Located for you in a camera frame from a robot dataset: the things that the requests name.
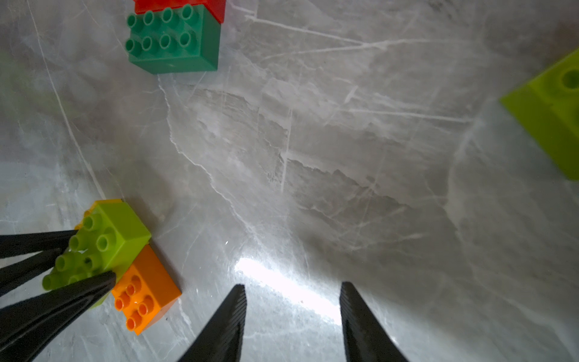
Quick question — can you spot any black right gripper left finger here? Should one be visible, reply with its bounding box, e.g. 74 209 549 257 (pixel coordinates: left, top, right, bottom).
179 284 247 362

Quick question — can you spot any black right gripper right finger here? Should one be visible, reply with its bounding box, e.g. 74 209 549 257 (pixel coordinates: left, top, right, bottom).
339 281 408 362

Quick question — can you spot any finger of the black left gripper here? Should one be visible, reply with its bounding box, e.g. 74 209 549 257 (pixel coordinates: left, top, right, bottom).
1 271 116 361
0 229 78 299

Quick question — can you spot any lime green long lego brick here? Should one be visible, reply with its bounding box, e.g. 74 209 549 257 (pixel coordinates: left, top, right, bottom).
42 202 152 291

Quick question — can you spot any orange lego brick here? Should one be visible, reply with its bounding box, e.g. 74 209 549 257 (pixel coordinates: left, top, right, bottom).
112 244 182 336

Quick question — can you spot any dark green lego brick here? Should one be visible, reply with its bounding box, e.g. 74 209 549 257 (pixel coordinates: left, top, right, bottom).
125 5 221 75

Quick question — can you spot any red lego brick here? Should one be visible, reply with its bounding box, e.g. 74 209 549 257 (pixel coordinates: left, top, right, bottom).
134 0 226 24

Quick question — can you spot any yellow lego brick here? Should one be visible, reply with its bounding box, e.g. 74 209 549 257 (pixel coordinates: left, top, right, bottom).
74 198 123 230

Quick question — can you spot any lime green lego brick front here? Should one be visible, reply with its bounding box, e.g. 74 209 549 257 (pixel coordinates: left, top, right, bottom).
500 50 578 180

